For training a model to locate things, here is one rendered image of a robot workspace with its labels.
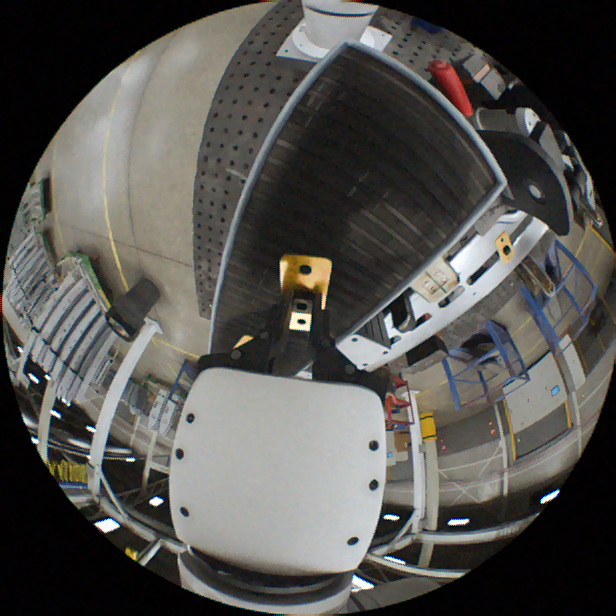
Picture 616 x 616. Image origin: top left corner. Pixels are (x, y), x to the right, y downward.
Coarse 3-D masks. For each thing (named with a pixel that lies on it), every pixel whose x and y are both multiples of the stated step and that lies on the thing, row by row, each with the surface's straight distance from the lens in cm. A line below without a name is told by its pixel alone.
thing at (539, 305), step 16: (560, 272) 331; (576, 272) 275; (560, 288) 335; (576, 288) 316; (528, 304) 290; (544, 304) 236; (560, 304) 299; (576, 304) 356; (592, 304) 284; (544, 320) 230; (560, 320) 350; (576, 320) 231; (544, 336) 336; (560, 336) 226; (576, 336) 347; (560, 352) 341
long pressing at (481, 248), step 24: (504, 216) 43; (480, 240) 41; (528, 240) 54; (456, 264) 40; (480, 264) 45; (480, 288) 50; (384, 312) 43; (432, 312) 47; (456, 312) 51; (408, 336) 52; (384, 360) 60
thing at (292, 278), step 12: (288, 264) 14; (300, 264) 13; (312, 264) 13; (324, 264) 13; (288, 276) 14; (300, 276) 14; (312, 276) 14; (324, 276) 14; (288, 288) 15; (300, 288) 15; (312, 288) 15; (324, 288) 14; (300, 300) 14; (312, 300) 14; (324, 300) 15; (300, 312) 15; (300, 324) 18
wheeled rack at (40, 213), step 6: (42, 180) 574; (36, 186) 657; (42, 186) 574; (36, 192) 657; (42, 192) 574; (36, 198) 655; (42, 198) 574; (36, 204) 683; (42, 204) 575; (36, 210) 700; (42, 210) 580; (48, 210) 591; (30, 216) 759; (36, 216) 728; (42, 216) 593; (36, 222) 575; (24, 228) 570; (18, 234) 753; (18, 246) 572
